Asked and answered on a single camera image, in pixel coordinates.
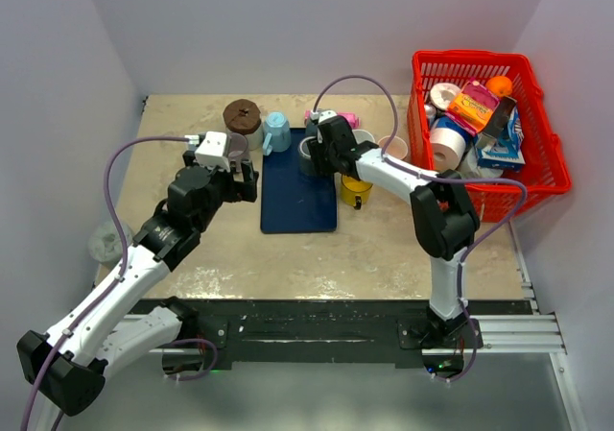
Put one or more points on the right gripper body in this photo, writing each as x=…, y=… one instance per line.
x=323, y=157

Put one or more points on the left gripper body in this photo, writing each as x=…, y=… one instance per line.
x=239, y=190

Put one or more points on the dark grey mug tray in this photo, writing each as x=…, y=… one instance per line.
x=304, y=160

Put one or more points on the mauve wavy mug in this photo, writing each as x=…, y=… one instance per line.
x=238, y=151

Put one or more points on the small light blue mug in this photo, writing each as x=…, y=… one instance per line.
x=277, y=135

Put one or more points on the yellow mug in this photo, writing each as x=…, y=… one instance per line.
x=354, y=192

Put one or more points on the pink mug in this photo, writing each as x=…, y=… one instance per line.
x=397, y=147

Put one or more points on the dark grey mug back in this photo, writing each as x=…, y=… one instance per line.
x=311, y=128

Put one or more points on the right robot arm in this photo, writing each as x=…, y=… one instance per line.
x=444, y=220

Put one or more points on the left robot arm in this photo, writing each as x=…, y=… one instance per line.
x=71, y=361

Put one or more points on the pink rectangular box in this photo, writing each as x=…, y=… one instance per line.
x=351, y=118

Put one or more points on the dark blue tray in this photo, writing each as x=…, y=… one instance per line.
x=291, y=201

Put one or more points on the brown lidded white jar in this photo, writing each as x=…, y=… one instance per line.
x=244, y=117

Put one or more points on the white toilet paper roll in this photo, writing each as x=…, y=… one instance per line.
x=441, y=95

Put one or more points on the grey cup at edge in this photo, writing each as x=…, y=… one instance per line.
x=104, y=245

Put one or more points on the orange pink snack box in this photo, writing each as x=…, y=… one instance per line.
x=473, y=107

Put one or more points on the blue white box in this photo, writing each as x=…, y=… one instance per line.
x=500, y=148

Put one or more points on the orange fruit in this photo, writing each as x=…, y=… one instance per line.
x=500, y=86

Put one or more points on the red plastic basket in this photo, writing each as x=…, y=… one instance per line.
x=545, y=173

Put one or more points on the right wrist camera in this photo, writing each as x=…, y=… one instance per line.
x=319, y=116

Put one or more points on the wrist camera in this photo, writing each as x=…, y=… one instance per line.
x=319, y=116
x=210, y=149

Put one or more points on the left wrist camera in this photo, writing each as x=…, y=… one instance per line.
x=210, y=149

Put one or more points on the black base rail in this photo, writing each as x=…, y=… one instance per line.
x=403, y=333

